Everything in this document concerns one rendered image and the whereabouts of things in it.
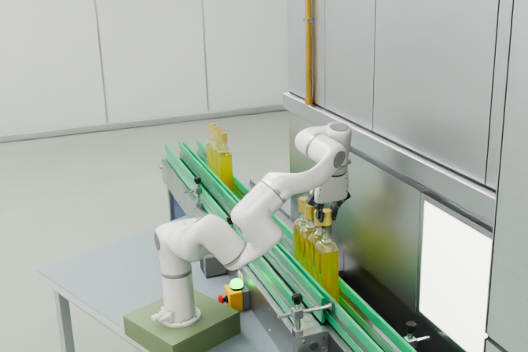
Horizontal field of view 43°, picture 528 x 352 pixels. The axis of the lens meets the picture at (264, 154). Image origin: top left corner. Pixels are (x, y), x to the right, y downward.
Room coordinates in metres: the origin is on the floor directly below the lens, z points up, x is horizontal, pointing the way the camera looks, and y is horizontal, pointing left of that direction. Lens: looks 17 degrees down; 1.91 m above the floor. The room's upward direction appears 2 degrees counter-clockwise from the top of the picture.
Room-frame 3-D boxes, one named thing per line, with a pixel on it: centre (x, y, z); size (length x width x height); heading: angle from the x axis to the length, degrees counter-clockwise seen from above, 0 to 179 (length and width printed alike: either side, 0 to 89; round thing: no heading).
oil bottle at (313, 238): (1.83, -0.16, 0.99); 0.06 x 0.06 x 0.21; 19
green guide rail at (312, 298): (2.49, 0.14, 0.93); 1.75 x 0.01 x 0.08; 20
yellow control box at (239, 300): (1.99, 0.11, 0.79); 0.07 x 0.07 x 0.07; 20
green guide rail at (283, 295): (2.46, 0.21, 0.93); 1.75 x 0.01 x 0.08; 20
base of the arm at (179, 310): (1.81, 0.29, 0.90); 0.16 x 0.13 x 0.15; 129
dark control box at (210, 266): (2.26, 0.20, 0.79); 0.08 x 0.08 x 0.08; 20
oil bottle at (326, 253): (1.77, -0.18, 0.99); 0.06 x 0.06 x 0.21; 20
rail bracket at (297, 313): (1.61, -0.10, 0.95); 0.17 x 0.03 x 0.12; 110
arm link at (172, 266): (1.83, 0.27, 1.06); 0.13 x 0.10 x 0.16; 114
